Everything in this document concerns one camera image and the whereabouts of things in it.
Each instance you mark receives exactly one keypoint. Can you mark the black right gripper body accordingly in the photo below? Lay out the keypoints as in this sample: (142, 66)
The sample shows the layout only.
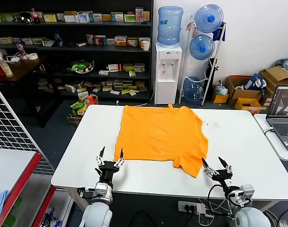
(223, 177)

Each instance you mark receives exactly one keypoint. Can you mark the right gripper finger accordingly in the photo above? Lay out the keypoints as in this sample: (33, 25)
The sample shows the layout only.
(228, 168)
(208, 169)

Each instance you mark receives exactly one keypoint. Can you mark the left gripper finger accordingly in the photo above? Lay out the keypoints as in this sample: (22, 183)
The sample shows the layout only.
(120, 162)
(101, 159)

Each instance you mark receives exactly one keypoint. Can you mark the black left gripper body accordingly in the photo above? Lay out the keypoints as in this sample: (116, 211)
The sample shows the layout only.
(107, 171)

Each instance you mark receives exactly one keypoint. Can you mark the orange t-shirt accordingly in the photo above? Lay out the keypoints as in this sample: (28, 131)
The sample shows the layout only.
(158, 134)

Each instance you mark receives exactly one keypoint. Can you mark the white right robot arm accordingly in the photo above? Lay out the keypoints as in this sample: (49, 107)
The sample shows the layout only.
(250, 217)

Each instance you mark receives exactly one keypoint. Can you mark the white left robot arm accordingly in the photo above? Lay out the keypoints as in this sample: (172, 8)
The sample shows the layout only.
(96, 212)

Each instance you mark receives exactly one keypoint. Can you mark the large white table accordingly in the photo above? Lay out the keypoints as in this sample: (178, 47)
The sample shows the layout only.
(229, 146)

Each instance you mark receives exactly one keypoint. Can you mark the white charger plug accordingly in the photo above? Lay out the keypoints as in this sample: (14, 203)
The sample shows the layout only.
(201, 209)

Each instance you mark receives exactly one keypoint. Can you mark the white power strip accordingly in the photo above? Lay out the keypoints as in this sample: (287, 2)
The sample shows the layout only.
(187, 206)

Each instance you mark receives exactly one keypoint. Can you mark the small white side table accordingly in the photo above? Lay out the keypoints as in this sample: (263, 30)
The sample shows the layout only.
(273, 146)

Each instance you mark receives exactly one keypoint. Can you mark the floor box of snacks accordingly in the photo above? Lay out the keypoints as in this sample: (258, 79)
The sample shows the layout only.
(77, 108)

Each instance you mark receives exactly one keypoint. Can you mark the small open yellow box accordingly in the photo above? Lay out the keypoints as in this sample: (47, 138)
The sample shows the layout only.
(247, 107)

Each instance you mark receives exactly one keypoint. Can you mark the grey laptop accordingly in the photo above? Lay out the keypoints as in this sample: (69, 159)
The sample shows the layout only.
(283, 130)

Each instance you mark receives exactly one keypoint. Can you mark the yellow carton box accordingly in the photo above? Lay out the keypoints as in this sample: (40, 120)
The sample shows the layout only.
(220, 98)

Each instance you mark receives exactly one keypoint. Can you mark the grey plastic bag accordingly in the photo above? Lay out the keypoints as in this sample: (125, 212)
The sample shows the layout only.
(221, 89)

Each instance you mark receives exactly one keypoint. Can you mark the small white tape roll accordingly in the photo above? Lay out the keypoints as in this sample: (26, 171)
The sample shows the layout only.
(239, 88)

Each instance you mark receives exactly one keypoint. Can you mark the white water dispenser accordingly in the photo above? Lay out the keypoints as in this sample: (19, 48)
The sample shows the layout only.
(166, 89)

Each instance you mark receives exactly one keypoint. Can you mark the red-edged white cart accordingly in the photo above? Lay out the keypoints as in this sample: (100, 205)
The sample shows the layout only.
(13, 170)

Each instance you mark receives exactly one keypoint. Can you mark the blue bag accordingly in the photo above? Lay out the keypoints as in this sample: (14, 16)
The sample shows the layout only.
(252, 81)

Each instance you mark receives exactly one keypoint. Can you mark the red white flat box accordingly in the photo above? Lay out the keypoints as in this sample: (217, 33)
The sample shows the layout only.
(114, 67)

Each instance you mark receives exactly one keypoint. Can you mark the bowl of green snacks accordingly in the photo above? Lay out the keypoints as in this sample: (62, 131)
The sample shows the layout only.
(80, 66)

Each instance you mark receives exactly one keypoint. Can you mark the black tripod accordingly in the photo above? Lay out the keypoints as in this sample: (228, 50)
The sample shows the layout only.
(211, 71)

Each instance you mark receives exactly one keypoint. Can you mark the open brown cardboard box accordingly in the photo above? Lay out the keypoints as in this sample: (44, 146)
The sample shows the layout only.
(276, 73)

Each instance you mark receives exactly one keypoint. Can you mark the black shelf unit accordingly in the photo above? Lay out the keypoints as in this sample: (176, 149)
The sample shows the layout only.
(110, 49)

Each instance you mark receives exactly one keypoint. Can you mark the white paper cup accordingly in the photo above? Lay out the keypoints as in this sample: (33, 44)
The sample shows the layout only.
(146, 46)

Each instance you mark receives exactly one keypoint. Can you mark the orange white medicine box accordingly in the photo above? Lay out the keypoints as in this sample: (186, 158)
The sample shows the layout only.
(120, 41)

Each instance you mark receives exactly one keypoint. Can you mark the brown wooden table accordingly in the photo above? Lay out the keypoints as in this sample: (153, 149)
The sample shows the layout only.
(23, 66)

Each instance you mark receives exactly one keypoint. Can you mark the white metal jug rack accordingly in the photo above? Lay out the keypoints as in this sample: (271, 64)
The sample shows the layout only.
(186, 47)

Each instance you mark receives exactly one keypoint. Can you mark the blue plastic bottle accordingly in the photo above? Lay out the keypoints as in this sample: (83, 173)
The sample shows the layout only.
(58, 40)

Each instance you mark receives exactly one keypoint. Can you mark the yellow juice bottle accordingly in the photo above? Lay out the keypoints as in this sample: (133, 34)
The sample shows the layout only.
(7, 69)

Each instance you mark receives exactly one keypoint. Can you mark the dark blue hanging cloth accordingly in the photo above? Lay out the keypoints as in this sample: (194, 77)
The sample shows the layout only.
(218, 35)

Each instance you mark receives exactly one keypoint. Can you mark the clear bottle pink content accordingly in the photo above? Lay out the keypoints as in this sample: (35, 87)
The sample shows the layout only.
(21, 49)

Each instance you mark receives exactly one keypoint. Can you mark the pink hanging item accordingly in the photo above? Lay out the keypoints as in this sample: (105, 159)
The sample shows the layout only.
(192, 30)

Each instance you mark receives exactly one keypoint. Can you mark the white green medicine box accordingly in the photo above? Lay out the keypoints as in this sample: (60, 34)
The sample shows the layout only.
(95, 17)

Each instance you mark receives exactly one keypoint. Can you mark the small yellow medicine box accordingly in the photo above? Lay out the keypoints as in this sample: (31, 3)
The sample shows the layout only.
(106, 17)

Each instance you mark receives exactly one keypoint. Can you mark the blue white medicine box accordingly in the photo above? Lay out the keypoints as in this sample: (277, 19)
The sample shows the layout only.
(82, 18)

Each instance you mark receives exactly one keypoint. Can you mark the green striped medicine box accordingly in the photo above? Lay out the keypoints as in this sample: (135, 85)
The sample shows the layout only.
(117, 17)

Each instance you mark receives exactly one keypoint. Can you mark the light green medicine box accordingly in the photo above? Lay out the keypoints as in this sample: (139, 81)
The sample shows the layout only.
(129, 18)

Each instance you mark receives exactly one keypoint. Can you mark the labelled blue water jug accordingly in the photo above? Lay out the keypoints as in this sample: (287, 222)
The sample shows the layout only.
(169, 26)

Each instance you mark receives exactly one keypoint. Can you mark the tall pink box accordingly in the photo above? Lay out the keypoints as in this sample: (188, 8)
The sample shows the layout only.
(139, 14)

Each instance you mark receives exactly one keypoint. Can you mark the yellow white medicine box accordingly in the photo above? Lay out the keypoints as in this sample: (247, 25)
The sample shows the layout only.
(50, 18)

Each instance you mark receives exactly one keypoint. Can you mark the cola bottle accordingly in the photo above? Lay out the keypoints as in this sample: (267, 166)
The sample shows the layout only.
(35, 17)

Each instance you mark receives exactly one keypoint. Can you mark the shiny dark bowl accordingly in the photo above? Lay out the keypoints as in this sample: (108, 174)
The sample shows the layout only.
(25, 17)

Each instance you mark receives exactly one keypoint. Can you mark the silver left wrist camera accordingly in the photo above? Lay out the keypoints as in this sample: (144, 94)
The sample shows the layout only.
(103, 189)

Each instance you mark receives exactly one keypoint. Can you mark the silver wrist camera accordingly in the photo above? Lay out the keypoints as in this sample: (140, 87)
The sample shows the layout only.
(245, 192)
(103, 189)

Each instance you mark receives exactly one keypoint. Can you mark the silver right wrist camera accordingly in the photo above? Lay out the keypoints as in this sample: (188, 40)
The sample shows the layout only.
(245, 192)

